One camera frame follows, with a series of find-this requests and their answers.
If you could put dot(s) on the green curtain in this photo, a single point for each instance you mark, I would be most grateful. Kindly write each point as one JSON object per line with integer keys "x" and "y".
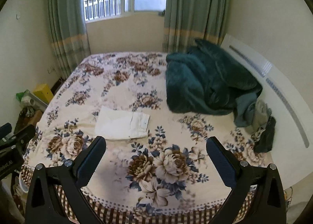
{"x": 187, "y": 20}
{"x": 68, "y": 34}

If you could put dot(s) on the dark teal plush blanket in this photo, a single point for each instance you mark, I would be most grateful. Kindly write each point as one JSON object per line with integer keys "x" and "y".
{"x": 208, "y": 80}

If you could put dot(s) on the green white clutter bag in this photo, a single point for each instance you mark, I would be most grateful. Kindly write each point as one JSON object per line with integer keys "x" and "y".
{"x": 28, "y": 99}

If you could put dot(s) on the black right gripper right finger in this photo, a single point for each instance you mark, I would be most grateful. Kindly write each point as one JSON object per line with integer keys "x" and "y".
{"x": 268, "y": 204}

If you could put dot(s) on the green curtain right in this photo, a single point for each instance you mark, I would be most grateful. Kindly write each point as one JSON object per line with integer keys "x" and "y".
{"x": 187, "y": 20}

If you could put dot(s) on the white pants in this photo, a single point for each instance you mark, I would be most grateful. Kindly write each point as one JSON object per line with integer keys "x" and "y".
{"x": 121, "y": 125}

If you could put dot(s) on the yellow box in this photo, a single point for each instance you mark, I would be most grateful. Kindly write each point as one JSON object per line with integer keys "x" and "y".
{"x": 43, "y": 92}

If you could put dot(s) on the green curtain left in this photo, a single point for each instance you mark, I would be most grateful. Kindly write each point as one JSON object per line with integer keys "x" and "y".
{"x": 68, "y": 34}

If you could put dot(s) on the dark clothes pile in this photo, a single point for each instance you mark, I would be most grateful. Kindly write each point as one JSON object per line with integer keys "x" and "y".
{"x": 263, "y": 128}

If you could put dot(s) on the white headboard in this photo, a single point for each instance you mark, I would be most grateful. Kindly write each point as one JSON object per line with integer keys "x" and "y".
{"x": 292, "y": 148}

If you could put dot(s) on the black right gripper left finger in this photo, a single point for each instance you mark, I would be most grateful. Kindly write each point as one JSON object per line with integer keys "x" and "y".
{"x": 43, "y": 204}

